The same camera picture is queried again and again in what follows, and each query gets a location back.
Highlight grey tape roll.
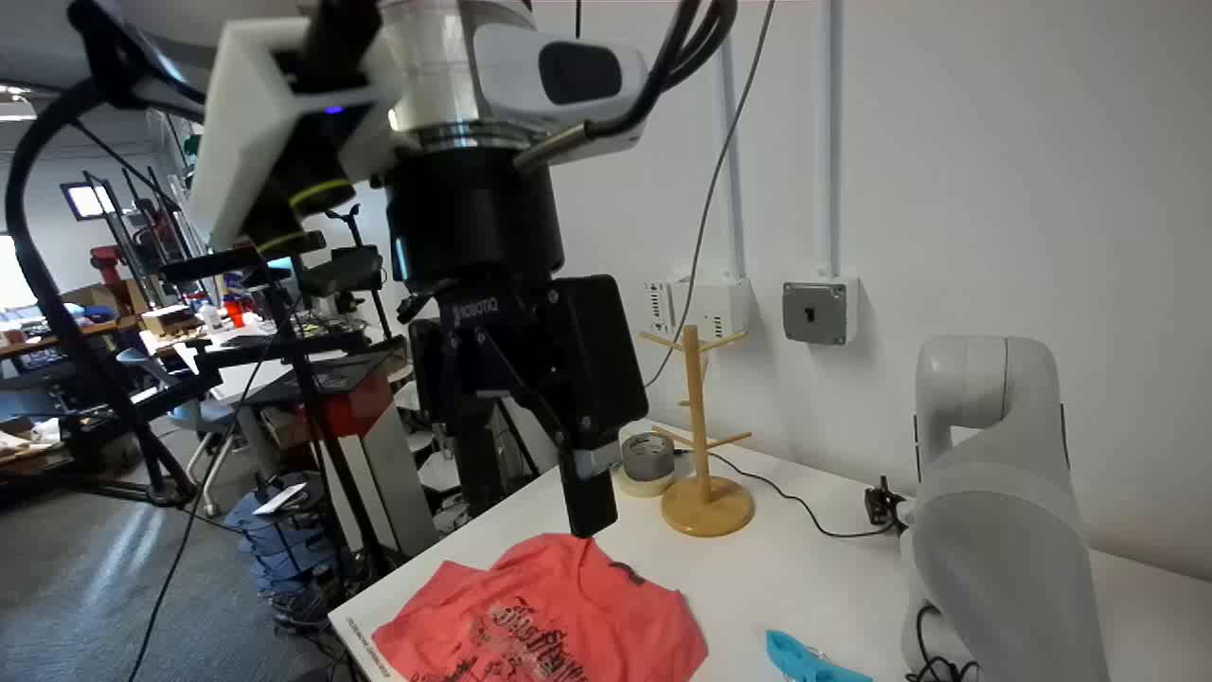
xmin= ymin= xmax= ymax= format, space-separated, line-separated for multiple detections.
xmin=615 ymin=430 xmax=686 ymax=500

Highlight black camera stand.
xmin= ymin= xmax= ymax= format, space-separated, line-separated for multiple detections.
xmin=158 ymin=228 xmax=396 ymax=585

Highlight white wall cable conduit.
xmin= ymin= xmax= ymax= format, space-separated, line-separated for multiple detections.
xmin=813 ymin=0 xmax=843 ymax=286
xmin=716 ymin=34 xmax=750 ymax=281

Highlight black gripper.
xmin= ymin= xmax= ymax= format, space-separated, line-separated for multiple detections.
xmin=386 ymin=148 xmax=573 ymax=519

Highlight bright window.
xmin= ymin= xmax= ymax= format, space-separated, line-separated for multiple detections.
xmin=57 ymin=173 xmax=120 ymax=228

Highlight white printed housing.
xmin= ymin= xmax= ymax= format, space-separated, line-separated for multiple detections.
xmin=184 ymin=14 xmax=410 ymax=255

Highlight blue storage bin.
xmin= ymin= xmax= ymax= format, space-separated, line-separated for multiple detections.
xmin=231 ymin=480 xmax=340 ymax=599

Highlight red and white cabinet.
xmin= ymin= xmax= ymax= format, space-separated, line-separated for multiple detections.
xmin=295 ymin=362 xmax=444 ymax=562

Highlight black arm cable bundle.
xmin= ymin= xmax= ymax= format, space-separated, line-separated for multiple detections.
xmin=581 ymin=0 xmax=742 ymax=146

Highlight black cables at arm base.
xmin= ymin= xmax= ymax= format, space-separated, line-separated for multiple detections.
xmin=904 ymin=599 xmax=986 ymax=682

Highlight peach printed shirt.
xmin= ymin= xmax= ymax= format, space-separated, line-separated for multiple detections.
xmin=367 ymin=531 xmax=711 ymax=682

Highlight white wall socket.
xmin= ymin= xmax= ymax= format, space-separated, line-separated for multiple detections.
xmin=639 ymin=274 xmax=759 ymax=345

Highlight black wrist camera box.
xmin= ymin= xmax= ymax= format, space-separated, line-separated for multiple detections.
xmin=542 ymin=269 xmax=651 ymax=447

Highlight blue cloth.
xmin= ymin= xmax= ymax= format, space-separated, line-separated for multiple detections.
xmin=763 ymin=626 xmax=877 ymax=682

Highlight cluttered workbench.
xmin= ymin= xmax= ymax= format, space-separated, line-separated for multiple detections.
xmin=0 ymin=281 xmax=157 ymax=479

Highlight black cable connector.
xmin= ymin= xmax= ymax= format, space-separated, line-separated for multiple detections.
xmin=859 ymin=474 xmax=912 ymax=535

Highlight grey wall junction box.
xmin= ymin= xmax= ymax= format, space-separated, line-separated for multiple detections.
xmin=780 ymin=276 xmax=859 ymax=350

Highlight wooden mug tree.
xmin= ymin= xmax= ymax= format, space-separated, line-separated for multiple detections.
xmin=636 ymin=321 xmax=759 ymax=542

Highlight black curved tripod stand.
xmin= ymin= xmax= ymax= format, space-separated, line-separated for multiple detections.
xmin=0 ymin=69 xmax=212 ymax=512

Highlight thin black hanging cable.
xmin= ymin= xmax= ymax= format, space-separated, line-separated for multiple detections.
xmin=639 ymin=0 xmax=780 ymax=396

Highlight black cable on table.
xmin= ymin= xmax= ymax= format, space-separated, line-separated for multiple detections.
xmin=702 ymin=447 xmax=889 ymax=547

